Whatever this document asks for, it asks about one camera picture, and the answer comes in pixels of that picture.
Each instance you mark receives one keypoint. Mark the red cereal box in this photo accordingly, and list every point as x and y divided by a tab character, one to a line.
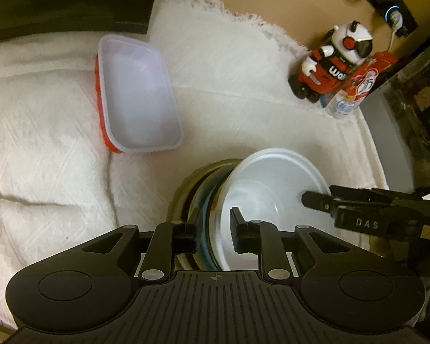
358	89

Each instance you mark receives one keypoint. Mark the dark glass cabinet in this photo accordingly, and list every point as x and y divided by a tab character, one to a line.
408	114

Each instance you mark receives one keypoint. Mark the white textured cloth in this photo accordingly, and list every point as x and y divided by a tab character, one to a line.
57	143

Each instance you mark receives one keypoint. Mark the stainless steel bowl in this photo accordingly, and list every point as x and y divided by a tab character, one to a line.
184	193

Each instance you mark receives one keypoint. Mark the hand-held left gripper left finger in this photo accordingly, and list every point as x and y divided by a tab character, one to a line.
186	238

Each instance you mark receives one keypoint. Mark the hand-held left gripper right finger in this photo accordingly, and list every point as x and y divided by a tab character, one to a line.
237	233

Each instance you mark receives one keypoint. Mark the red container lid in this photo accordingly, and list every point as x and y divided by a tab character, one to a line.
99	96

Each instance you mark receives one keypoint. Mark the red and white robot toy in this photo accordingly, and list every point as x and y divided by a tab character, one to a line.
326	68

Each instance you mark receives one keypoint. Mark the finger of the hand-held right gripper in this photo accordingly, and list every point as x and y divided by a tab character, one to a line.
319	202
380	192

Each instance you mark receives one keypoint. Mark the blue enamel bowl black rim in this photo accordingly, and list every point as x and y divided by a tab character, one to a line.
206	222

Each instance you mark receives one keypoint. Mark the white plastic cup bowl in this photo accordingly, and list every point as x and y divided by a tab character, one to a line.
272	179

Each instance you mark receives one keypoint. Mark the clear plastic food container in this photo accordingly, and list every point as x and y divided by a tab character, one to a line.
136	96

